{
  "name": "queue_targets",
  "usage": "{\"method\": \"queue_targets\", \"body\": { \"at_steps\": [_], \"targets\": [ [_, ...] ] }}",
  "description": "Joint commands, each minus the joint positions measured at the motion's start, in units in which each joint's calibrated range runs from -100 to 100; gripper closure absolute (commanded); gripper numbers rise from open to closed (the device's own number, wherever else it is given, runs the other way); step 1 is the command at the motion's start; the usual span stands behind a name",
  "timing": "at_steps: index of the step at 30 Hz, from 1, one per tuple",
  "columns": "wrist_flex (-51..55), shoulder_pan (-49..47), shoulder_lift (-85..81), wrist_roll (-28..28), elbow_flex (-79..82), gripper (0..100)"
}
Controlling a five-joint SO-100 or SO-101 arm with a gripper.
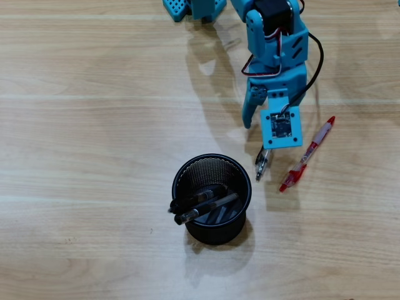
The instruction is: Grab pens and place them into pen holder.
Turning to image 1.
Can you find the red clear retractable pen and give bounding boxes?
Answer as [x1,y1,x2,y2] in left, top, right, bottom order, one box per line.
[279,116,336,193]

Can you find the blue perforated block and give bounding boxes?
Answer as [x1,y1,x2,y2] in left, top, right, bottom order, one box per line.
[161,0,192,23]

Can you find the black grip clear stick pen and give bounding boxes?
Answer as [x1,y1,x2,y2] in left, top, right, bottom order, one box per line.
[173,192,239,226]

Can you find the black retractable pen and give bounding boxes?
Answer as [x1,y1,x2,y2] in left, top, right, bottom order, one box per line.
[168,184,228,215]

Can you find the grey grip clear pen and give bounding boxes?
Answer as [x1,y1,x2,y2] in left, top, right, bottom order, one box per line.
[255,146,271,182]

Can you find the red white servo wire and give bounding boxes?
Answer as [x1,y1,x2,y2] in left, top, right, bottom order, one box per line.
[241,26,293,78]

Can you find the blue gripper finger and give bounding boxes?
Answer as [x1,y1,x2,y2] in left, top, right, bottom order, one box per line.
[242,86,269,129]

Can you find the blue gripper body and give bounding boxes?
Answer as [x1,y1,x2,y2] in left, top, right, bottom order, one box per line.
[249,62,309,106]

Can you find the black mesh pen holder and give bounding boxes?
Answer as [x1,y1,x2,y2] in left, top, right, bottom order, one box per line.
[171,152,253,246]

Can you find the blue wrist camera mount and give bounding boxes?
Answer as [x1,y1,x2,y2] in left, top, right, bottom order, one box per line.
[260,87,303,150]

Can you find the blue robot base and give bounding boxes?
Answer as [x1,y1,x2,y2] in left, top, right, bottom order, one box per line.
[189,0,228,23]

